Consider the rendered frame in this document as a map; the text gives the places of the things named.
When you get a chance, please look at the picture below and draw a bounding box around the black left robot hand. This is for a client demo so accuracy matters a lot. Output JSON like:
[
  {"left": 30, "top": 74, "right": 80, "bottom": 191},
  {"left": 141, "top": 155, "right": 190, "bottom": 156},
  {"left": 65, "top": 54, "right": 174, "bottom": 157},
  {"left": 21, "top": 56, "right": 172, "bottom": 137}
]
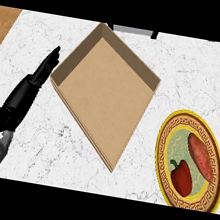
[{"left": 0, "top": 36, "right": 63, "bottom": 141}]

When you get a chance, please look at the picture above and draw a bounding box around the brown cardboard box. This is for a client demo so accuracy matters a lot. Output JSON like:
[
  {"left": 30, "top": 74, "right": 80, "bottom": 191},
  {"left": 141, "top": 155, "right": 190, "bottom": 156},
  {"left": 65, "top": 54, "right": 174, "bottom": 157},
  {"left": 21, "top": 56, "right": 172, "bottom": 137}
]
[{"left": 36, "top": 16, "right": 169, "bottom": 179}]

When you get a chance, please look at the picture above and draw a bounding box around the red bell pepper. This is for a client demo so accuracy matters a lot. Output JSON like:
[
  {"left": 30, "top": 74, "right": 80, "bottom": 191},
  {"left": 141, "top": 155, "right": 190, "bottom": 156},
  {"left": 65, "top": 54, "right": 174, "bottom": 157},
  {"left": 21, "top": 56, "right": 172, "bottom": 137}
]
[{"left": 164, "top": 157, "right": 198, "bottom": 200}]

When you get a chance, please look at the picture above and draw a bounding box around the yellow patterned plate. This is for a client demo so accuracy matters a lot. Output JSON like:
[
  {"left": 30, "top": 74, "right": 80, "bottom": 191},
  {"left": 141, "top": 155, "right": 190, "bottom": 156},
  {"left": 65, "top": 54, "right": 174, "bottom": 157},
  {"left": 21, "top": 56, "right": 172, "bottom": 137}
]
[{"left": 146, "top": 106, "right": 220, "bottom": 216}]

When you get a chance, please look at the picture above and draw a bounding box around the grey and black appliance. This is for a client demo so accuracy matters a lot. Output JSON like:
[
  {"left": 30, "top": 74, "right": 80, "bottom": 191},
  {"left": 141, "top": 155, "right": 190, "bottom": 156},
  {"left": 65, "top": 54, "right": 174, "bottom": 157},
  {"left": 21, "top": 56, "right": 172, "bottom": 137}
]
[{"left": 106, "top": 23, "right": 160, "bottom": 41}]

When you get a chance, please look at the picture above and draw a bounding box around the reddish sweet potato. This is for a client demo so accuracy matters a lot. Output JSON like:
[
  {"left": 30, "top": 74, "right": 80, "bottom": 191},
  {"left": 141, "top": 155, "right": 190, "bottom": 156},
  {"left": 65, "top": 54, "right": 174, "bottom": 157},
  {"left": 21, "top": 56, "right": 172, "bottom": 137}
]
[{"left": 181, "top": 131, "right": 220, "bottom": 184}]

